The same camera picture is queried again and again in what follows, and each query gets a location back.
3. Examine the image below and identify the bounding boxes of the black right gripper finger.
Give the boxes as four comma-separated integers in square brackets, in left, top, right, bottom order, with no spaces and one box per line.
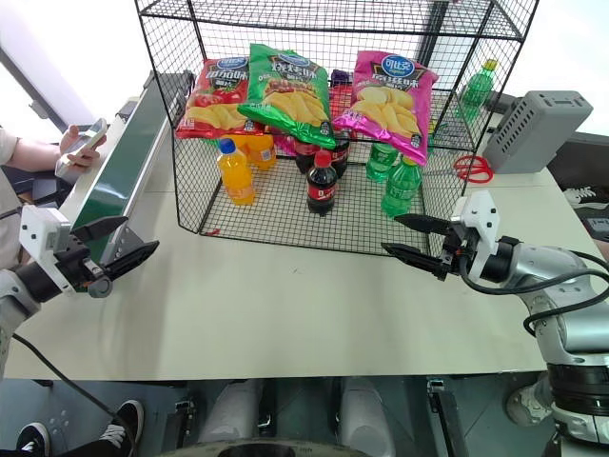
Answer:
[393,212,452,235]
[380,242,443,277]

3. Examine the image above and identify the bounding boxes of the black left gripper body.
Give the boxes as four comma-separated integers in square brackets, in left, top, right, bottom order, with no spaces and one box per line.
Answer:
[54,233,114,300]

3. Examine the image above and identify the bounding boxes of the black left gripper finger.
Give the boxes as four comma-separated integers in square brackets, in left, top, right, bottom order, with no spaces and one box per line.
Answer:
[70,215,130,243]
[101,240,161,283]

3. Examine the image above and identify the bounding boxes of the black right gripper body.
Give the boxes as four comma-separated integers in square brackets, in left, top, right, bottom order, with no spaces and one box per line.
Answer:
[434,220,480,283]

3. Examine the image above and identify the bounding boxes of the white smartphone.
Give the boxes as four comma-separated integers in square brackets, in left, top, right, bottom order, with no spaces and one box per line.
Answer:
[53,117,110,178]

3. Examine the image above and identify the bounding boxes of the green conveyor belt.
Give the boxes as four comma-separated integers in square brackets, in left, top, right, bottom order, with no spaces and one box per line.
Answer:
[69,70,194,253]

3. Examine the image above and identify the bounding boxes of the person's bare hand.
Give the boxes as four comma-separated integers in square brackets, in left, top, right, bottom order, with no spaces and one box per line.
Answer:
[58,124,108,169]

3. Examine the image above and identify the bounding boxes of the green soda bottle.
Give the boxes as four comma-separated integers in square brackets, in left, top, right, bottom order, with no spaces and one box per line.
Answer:
[364,141,403,184]
[380,155,424,220]
[458,58,500,121]

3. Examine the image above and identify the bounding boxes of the cola bottle red cap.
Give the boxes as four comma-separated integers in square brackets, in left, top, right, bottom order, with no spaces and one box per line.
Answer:
[305,149,341,218]
[294,134,352,180]

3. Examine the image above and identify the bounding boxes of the pink potato chips bag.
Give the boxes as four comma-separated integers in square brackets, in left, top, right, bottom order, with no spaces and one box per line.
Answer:
[330,50,441,168]

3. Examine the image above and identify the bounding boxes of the orange soda bottle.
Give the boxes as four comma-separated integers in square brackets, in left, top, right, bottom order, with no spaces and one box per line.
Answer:
[236,133,279,172]
[216,137,256,208]

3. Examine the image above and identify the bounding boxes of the black shoe white laces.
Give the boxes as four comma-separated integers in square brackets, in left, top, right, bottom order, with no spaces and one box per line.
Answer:
[562,186,609,209]

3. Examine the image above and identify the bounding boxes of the grey vented box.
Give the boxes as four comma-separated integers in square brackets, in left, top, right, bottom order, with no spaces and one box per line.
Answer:
[481,89,596,175]

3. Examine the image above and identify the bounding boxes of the white slanted panel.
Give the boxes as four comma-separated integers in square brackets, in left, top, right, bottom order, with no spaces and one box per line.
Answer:
[0,31,97,135]

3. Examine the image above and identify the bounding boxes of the black white sneaker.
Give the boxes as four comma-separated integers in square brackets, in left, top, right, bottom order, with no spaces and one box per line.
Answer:
[98,399,146,449]
[15,421,51,457]

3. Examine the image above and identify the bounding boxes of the grey rounded robot leg shape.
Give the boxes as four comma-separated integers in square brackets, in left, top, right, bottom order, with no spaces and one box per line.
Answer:
[196,379,264,445]
[339,377,397,457]

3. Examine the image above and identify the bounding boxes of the red potato chips bag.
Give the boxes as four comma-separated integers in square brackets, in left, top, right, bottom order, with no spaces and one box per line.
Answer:
[174,56,254,141]

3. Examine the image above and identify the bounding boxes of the green potato chips bag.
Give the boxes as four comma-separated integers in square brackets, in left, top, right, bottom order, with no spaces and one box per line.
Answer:
[236,43,338,149]

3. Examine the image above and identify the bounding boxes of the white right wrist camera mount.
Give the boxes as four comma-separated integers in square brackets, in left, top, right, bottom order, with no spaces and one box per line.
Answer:
[449,189,501,283]

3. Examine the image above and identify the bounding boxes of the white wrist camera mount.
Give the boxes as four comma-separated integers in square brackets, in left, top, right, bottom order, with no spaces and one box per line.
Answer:
[18,204,73,295]
[449,189,501,283]

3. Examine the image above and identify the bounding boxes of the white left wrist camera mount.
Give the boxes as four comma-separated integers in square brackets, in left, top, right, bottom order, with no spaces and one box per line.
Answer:
[18,204,73,295]

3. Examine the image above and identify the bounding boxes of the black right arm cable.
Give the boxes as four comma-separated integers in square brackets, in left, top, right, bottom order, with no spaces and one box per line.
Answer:
[462,248,609,335]

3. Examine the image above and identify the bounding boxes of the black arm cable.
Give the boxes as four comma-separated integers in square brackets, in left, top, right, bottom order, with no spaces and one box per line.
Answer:
[10,332,140,457]
[462,248,609,335]

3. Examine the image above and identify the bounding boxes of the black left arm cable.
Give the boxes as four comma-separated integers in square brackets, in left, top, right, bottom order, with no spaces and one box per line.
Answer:
[10,332,140,457]

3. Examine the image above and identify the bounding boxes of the black wire mesh cage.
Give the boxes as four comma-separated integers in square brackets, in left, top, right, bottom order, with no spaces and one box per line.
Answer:
[133,0,541,259]

